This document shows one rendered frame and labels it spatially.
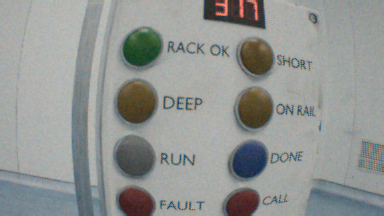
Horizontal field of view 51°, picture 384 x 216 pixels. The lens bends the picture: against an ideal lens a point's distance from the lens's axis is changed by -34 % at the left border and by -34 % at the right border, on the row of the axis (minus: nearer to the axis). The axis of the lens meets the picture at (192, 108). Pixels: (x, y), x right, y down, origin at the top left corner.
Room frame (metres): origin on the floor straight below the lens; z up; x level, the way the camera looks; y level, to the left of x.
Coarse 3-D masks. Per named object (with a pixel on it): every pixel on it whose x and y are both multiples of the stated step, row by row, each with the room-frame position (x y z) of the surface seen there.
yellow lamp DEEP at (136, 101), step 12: (132, 84) 0.37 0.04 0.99; (144, 84) 0.37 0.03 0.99; (120, 96) 0.37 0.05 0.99; (132, 96) 0.37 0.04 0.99; (144, 96) 0.37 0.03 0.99; (120, 108) 0.37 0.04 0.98; (132, 108) 0.37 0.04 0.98; (144, 108) 0.37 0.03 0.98; (132, 120) 0.37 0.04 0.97; (144, 120) 0.37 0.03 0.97
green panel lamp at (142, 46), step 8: (136, 32) 0.37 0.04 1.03; (144, 32) 0.37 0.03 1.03; (152, 32) 0.37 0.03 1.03; (128, 40) 0.37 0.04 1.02; (136, 40) 0.37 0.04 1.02; (144, 40) 0.37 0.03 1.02; (152, 40) 0.37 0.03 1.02; (160, 40) 0.37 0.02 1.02; (128, 48) 0.37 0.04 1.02; (136, 48) 0.37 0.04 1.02; (144, 48) 0.37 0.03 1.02; (152, 48) 0.37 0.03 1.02; (160, 48) 0.37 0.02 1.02; (128, 56) 0.37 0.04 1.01; (136, 56) 0.37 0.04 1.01; (144, 56) 0.37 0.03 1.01; (152, 56) 0.37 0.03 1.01; (136, 64) 0.37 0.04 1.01; (144, 64) 0.37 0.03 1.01
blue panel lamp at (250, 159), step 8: (248, 144) 0.39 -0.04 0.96; (256, 144) 0.39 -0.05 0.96; (240, 152) 0.39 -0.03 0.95; (248, 152) 0.39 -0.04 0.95; (256, 152) 0.39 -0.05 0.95; (264, 152) 0.39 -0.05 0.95; (240, 160) 0.39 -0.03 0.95; (248, 160) 0.39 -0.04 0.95; (256, 160) 0.39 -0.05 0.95; (264, 160) 0.39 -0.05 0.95; (240, 168) 0.39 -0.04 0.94; (248, 168) 0.39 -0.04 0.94; (256, 168) 0.39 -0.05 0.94; (240, 176) 0.39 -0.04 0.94; (248, 176) 0.39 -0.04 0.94
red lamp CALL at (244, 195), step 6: (240, 192) 0.39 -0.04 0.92; (246, 192) 0.39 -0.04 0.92; (252, 192) 0.39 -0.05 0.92; (234, 198) 0.39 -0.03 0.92; (240, 198) 0.39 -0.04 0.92; (246, 198) 0.39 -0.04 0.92; (252, 198) 0.39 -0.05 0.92; (258, 198) 0.39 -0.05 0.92; (228, 204) 0.39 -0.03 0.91; (234, 204) 0.39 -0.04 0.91; (240, 204) 0.39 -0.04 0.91; (246, 204) 0.39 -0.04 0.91; (252, 204) 0.39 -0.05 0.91; (228, 210) 0.39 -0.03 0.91; (234, 210) 0.39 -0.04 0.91; (240, 210) 0.39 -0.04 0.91; (246, 210) 0.39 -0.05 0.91; (252, 210) 0.39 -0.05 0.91
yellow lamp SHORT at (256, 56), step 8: (248, 40) 0.39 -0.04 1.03; (256, 40) 0.39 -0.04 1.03; (248, 48) 0.39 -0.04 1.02; (256, 48) 0.39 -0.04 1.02; (264, 48) 0.39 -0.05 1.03; (240, 56) 0.39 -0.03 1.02; (248, 56) 0.39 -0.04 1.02; (256, 56) 0.39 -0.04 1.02; (264, 56) 0.39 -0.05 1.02; (272, 56) 0.39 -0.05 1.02; (248, 64) 0.39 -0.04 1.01; (256, 64) 0.39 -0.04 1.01; (264, 64) 0.39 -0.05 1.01; (272, 64) 0.39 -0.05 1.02; (256, 72) 0.39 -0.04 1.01; (264, 72) 0.39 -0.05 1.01
